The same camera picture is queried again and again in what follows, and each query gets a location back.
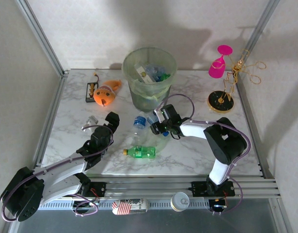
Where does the blue label bottle white cap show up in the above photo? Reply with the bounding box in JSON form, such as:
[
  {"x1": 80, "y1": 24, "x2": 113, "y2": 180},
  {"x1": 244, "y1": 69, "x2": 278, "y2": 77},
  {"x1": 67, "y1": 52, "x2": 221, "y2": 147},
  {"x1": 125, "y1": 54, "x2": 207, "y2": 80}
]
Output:
[
  {"x1": 146, "y1": 63, "x2": 165, "y2": 76},
  {"x1": 131, "y1": 114, "x2": 148, "y2": 149}
]

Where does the white label bottle green cap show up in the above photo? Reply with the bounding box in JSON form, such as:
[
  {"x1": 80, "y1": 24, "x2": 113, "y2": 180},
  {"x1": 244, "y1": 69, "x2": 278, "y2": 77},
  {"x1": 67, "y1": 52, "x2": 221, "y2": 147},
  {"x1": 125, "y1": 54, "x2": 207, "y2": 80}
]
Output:
[{"x1": 135, "y1": 64, "x2": 154, "y2": 84}]

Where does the translucent green trash bin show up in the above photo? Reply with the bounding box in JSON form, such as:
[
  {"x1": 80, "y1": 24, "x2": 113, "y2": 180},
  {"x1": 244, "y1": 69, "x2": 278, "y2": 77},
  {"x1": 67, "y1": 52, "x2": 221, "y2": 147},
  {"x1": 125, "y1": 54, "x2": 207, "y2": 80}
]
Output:
[{"x1": 122, "y1": 47, "x2": 178, "y2": 115}]

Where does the pale green bin liner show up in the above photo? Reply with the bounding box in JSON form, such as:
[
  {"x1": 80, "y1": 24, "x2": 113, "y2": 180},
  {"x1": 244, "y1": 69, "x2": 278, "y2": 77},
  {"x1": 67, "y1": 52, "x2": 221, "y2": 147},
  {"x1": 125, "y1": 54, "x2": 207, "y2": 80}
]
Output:
[{"x1": 122, "y1": 47, "x2": 178, "y2": 102}]

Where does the orange plush toy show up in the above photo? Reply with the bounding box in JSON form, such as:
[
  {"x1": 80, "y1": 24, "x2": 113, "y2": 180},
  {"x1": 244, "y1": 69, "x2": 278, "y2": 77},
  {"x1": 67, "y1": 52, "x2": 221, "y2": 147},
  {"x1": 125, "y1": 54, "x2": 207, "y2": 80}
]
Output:
[{"x1": 93, "y1": 80, "x2": 123, "y2": 107}]

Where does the black charger board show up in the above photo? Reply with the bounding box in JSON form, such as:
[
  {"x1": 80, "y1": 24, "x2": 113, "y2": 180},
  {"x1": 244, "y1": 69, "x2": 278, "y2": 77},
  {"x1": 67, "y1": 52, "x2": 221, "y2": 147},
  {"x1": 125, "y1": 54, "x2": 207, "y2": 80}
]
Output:
[{"x1": 85, "y1": 82, "x2": 99, "y2": 103}]

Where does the pink plastic wine glass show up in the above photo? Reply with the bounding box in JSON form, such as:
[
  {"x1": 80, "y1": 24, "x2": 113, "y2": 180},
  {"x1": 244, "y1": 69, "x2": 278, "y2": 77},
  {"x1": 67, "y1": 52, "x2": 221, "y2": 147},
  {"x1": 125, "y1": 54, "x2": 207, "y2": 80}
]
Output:
[{"x1": 209, "y1": 45, "x2": 234, "y2": 80}]

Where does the crushed red striped can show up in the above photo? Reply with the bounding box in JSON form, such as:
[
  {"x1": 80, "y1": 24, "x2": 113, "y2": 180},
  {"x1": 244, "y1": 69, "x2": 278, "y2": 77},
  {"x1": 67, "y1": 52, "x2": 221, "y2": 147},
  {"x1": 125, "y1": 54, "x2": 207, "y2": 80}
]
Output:
[{"x1": 111, "y1": 198, "x2": 149, "y2": 216}]

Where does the perforated metal strip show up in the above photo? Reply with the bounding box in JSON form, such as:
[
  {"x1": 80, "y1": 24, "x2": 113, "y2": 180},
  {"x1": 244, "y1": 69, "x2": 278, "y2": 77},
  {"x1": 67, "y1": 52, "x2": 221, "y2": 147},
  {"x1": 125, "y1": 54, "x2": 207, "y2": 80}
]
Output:
[{"x1": 38, "y1": 199, "x2": 211, "y2": 211}]

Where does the silver tin can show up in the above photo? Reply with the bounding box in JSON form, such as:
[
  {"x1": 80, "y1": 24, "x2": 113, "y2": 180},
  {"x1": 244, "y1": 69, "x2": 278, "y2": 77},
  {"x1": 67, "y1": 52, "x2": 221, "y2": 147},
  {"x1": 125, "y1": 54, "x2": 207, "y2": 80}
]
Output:
[{"x1": 170, "y1": 191, "x2": 190, "y2": 213}]

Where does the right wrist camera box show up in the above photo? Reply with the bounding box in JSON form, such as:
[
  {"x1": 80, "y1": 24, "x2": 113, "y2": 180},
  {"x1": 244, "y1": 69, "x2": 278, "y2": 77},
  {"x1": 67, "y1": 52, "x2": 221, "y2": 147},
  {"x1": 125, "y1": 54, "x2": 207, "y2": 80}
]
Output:
[{"x1": 153, "y1": 108, "x2": 167, "y2": 123}]

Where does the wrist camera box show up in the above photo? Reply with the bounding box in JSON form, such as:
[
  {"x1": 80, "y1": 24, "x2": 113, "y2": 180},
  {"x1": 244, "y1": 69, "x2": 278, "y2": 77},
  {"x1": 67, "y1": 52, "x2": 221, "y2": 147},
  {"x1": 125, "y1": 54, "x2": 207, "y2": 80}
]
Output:
[
  {"x1": 153, "y1": 108, "x2": 167, "y2": 123},
  {"x1": 81, "y1": 116, "x2": 100, "y2": 132}
]

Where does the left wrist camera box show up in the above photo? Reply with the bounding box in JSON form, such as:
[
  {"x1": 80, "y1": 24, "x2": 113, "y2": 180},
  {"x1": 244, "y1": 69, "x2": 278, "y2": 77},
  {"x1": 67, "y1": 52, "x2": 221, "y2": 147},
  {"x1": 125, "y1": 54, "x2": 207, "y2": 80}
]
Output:
[{"x1": 81, "y1": 116, "x2": 100, "y2": 132}]

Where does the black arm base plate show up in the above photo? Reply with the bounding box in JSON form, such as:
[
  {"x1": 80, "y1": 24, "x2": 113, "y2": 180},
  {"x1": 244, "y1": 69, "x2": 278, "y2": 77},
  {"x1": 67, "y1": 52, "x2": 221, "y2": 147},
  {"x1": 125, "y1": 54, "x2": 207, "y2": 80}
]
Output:
[
  {"x1": 62, "y1": 181, "x2": 107, "y2": 198},
  {"x1": 191, "y1": 181, "x2": 236, "y2": 198}
]

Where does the gold wire glass rack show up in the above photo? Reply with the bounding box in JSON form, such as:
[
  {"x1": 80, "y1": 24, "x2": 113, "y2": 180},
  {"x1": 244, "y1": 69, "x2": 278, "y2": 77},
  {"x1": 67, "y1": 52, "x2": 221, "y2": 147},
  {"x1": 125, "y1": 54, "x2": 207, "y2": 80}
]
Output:
[{"x1": 207, "y1": 49, "x2": 267, "y2": 113}]

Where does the aluminium side rail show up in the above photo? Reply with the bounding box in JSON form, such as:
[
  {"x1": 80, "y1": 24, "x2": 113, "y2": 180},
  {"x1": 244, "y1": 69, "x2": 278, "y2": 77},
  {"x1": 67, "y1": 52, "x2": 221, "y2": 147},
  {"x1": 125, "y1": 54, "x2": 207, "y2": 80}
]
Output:
[
  {"x1": 33, "y1": 72, "x2": 70, "y2": 172},
  {"x1": 235, "y1": 72, "x2": 276, "y2": 180}
]

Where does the aluminium mounting rail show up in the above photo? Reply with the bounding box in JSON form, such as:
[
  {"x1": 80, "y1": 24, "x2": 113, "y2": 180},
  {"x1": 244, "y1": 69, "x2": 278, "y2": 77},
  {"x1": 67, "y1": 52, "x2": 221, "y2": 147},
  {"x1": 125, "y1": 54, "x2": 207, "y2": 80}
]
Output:
[{"x1": 15, "y1": 176, "x2": 282, "y2": 201}]

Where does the aluminium frame post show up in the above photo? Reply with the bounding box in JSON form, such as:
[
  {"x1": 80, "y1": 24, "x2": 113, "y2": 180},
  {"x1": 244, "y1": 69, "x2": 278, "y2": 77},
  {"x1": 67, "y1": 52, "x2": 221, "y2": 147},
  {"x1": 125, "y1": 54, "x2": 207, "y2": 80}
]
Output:
[
  {"x1": 235, "y1": 0, "x2": 281, "y2": 76},
  {"x1": 14, "y1": 0, "x2": 69, "y2": 76}
]

